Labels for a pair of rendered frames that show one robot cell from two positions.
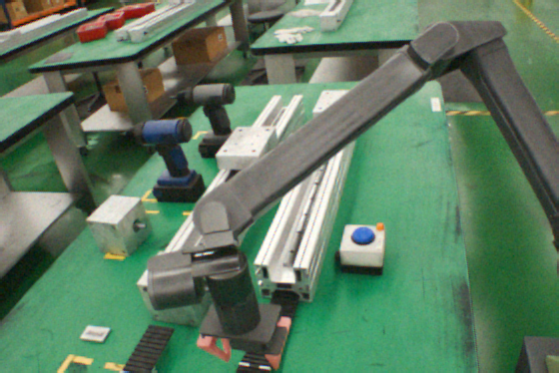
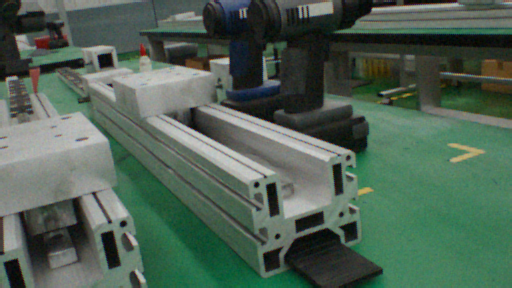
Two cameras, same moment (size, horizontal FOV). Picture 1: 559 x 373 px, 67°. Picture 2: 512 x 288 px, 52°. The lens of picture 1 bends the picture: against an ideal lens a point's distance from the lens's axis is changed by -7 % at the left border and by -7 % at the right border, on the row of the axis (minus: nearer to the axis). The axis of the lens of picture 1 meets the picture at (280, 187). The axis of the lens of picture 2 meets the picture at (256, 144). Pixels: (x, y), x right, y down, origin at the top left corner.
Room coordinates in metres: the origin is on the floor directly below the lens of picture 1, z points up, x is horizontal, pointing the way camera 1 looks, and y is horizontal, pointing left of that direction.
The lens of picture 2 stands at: (1.67, -0.37, 1.00)
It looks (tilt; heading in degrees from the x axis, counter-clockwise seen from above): 16 degrees down; 136
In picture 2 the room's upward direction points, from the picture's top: 8 degrees counter-clockwise
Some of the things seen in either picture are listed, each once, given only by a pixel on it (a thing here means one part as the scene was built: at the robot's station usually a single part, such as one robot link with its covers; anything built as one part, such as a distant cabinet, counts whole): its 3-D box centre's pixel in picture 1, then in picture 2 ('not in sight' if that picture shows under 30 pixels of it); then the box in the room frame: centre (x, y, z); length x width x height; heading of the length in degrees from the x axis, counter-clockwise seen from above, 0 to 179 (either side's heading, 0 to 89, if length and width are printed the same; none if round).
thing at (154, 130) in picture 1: (161, 160); (267, 58); (1.04, 0.29, 0.89); 0.20 x 0.08 x 0.22; 72
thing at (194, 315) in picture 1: (184, 288); (106, 95); (0.61, 0.21, 0.83); 0.12 x 0.09 x 0.10; 70
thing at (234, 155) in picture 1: (249, 152); (163, 98); (1.04, 0.07, 0.87); 0.16 x 0.11 x 0.07; 160
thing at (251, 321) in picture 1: (238, 309); (5, 52); (0.43, 0.08, 0.95); 0.10 x 0.07 x 0.07; 71
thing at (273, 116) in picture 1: (252, 168); (169, 130); (1.04, 0.07, 0.82); 0.80 x 0.10 x 0.09; 160
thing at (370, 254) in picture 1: (358, 248); not in sight; (0.67, -0.13, 0.81); 0.10 x 0.08 x 0.06; 70
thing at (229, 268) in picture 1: (224, 277); (1, 24); (0.43, 0.09, 1.01); 0.07 x 0.06 x 0.07; 92
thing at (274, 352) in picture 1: (264, 345); not in sight; (0.42, 0.06, 0.87); 0.07 x 0.07 x 0.09; 71
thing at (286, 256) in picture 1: (323, 169); (35, 161); (0.97, -0.11, 0.82); 0.80 x 0.10 x 0.09; 160
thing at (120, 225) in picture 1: (124, 225); (234, 82); (0.85, 0.37, 0.83); 0.11 x 0.10 x 0.10; 66
